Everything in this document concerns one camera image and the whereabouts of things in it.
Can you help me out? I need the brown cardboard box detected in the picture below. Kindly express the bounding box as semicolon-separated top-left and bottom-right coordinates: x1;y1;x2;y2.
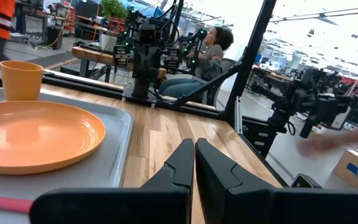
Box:
333;149;358;190

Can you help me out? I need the black control box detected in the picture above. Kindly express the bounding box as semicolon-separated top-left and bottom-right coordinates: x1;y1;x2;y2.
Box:
242;116;281;159

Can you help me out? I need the white bucket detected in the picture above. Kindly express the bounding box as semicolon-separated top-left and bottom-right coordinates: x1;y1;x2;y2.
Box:
100;33;118;52

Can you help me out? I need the green leafy plant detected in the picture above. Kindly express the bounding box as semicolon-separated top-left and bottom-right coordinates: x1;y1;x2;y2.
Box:
100;0;127;20

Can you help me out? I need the person's hand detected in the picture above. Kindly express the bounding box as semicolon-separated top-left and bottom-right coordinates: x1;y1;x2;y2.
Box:
296;133;344;158

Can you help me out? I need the dark office chair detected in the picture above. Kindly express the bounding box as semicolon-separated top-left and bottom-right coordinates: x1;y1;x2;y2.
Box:
202;57;239;106

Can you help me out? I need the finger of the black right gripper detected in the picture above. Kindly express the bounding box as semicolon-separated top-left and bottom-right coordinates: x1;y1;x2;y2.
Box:
134;47;148;80
147;47;162;80

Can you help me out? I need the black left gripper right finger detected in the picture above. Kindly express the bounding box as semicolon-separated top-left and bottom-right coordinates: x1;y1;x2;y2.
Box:
195;138;358;224

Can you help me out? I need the red-handled utensil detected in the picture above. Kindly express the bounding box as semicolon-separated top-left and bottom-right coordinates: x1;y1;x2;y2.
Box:
0;195;34;215

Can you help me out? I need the small black table camera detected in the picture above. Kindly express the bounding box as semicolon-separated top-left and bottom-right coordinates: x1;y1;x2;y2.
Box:
290;174;323;189

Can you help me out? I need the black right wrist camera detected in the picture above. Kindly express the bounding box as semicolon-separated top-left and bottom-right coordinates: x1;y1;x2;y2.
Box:
138;24;158;45

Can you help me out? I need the orange plastic cup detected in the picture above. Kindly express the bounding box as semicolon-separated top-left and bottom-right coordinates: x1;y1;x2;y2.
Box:
0;60;45;102

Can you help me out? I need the grey plastic tray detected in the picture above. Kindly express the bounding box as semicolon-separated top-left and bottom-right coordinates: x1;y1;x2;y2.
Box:
0;86;135;224

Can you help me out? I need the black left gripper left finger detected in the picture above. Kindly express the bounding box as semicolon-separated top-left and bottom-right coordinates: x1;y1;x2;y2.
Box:
29;138;196;224

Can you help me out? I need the wooden background table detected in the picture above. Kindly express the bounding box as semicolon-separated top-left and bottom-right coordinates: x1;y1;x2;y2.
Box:
71;45;167;83

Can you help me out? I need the black aluminium rig frame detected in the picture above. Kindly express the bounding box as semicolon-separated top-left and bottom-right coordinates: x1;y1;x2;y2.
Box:
42;0;278;123

